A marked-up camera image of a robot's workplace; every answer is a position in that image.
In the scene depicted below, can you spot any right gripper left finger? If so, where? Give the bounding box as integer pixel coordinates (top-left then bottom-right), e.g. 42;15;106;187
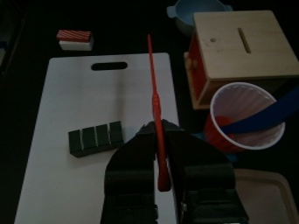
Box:
98;121;160;224

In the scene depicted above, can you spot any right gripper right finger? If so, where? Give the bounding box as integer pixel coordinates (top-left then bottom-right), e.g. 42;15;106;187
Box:
160;118;249;224

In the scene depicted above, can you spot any red toy knife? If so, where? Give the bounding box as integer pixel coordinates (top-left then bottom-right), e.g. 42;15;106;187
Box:
144;33;173;193

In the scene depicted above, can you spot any tan plastic plate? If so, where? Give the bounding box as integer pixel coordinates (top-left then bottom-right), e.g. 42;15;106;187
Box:
231;168;299;224

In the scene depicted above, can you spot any white cutting board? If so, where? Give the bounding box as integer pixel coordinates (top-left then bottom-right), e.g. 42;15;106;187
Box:
13;52;184;224

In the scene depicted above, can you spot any salmon nigiri toy sushi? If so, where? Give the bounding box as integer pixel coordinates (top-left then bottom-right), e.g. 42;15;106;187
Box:
56;29;94;52

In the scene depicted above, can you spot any blue toy utensil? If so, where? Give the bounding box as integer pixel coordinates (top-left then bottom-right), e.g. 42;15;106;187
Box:
219;86;299;136

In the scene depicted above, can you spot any red plastic cup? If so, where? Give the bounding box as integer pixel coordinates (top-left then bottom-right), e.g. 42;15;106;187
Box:
203;81;285;154

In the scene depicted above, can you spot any wooden box with slot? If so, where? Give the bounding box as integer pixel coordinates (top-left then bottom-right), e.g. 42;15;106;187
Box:
181;10;299;111

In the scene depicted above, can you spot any pale blue toy pot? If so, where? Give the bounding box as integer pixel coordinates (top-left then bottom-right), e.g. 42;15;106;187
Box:
165;0;233;38

